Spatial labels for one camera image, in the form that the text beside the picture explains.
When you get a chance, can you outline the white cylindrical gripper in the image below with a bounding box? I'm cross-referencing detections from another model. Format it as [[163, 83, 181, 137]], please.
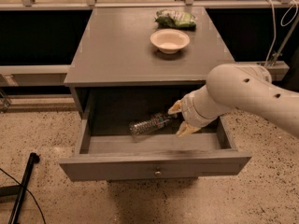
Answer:
[[167, 86, 232, 137]]

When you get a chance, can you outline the clear plastic water bottle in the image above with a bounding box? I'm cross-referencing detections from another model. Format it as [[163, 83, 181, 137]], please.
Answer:
[[129, 113, 178, 136]]

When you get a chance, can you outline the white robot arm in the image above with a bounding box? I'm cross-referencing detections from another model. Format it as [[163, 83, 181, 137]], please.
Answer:
[[168, 63, 299, 137]]

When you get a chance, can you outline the open grey top drawer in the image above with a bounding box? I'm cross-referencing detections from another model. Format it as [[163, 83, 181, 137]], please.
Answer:
[[58, 89, 252, 182]]

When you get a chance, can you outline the round metal drawer knob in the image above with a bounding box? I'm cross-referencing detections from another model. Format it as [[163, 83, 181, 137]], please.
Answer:
[[154, 169, 163, 176]]

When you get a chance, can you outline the grey wooden nightstand cabinet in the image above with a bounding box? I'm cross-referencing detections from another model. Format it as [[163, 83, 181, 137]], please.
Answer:
[[64, 7, 235, 113]]

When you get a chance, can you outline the white paper bowl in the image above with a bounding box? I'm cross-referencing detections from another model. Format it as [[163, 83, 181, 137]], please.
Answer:
[[149, 29, 190, 54]]

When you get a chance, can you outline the green chip bag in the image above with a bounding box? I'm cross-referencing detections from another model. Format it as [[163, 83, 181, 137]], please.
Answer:
[[155, 9, 196, 29]]

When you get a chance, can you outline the black stand leg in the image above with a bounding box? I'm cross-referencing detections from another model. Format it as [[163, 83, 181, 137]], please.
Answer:
[[0, 152, 40, 224]]

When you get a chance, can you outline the aluminium frame railing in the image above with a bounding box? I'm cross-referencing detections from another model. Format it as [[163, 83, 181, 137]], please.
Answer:
[[0, 0, 298, 92]]

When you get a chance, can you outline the white hanging cable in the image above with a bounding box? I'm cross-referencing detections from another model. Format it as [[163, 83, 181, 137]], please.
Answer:
[[263, 0, 299, 67]]

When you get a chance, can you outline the thin black cable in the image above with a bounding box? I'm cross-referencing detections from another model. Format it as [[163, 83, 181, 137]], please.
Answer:
[[0, 167, 47, 224]]

